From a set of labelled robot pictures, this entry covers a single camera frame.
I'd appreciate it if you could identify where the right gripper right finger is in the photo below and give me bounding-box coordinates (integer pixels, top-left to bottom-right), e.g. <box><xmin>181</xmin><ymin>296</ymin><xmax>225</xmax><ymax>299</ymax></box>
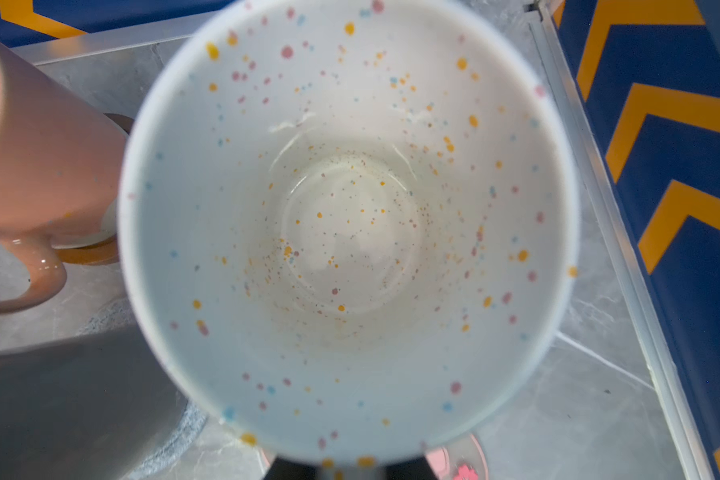
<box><xmin>385</xmin><ymin>456</ymin><xmax>438</xmax><ymax>480</ymax></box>

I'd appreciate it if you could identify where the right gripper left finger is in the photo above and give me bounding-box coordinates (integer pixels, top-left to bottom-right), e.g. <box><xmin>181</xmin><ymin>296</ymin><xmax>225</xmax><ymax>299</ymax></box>
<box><xmin>263</xmin><ymin>457</ymin><xmax>318</xmax><ymax>480</ymax></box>

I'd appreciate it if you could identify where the pink flower coaster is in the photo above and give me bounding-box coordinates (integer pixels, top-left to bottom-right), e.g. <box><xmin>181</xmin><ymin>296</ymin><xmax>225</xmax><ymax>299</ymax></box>
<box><xmin>259</xmin><ymin>434</ymin><xmax>489</xmax><ymax>480</ymax></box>

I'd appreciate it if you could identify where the grey green mug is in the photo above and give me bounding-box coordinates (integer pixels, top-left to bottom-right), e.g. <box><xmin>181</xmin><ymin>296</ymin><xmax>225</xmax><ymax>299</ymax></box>
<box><xmin>0</xmin><ymin>326</ymin><xmax>188</xmax><ymax>479</ymax></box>

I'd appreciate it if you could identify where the cream white mug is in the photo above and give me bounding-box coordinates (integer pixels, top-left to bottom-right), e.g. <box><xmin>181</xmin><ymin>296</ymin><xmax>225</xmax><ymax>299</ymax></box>
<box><xmin>118</xmin><ymin>1</ymin><xmax>580</xmax><ymax>469</ymax></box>

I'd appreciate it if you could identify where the brown wooden round coaster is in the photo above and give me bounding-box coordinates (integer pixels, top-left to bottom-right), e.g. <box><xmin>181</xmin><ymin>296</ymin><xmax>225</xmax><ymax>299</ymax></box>
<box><xmin>55</xmin><ymin>113</ymin><xmax>134</xmax><ymax>266</ymax></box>

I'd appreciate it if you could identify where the orange peach mug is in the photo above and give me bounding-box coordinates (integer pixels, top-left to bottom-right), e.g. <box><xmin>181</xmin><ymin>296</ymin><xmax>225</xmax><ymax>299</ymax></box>
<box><xmin>0</xmin><ymin>43</ymin><xmax>128</xmax><ymax>315</ymax></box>

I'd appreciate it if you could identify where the blue woven round coaster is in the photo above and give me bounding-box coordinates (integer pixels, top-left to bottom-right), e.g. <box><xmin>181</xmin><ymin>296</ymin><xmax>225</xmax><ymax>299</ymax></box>
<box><xmin>76</xmin><ymin>296</ymin><xmax>208</xmax><ymax>479</ymax></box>

